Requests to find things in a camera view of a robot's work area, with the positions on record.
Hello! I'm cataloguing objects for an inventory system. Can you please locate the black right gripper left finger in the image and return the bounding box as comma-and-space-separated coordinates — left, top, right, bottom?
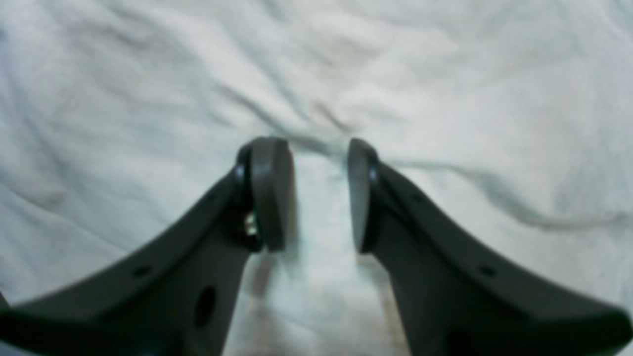
1, 137, 294, 356

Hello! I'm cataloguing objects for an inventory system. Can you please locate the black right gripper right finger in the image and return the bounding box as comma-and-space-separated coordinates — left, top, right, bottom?
347, 139, 632, 356

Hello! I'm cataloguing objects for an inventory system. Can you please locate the beige t-shirt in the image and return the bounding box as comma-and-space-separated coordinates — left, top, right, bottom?
0, 0, 632, 356

